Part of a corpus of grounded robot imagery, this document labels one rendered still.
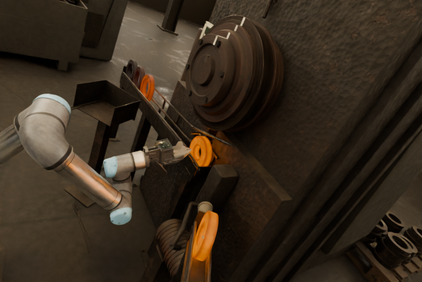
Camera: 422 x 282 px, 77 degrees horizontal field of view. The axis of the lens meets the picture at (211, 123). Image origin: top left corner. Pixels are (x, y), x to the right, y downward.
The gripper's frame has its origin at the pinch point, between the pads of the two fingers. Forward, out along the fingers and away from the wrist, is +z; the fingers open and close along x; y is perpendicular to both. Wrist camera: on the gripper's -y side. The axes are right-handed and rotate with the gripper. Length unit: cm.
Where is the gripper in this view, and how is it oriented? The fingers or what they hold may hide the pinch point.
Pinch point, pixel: (188, 151)
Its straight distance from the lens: 120.1
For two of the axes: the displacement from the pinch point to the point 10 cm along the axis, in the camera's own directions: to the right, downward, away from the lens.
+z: 8.8, -1.9, 4.4
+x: -4.7, -5.5, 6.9
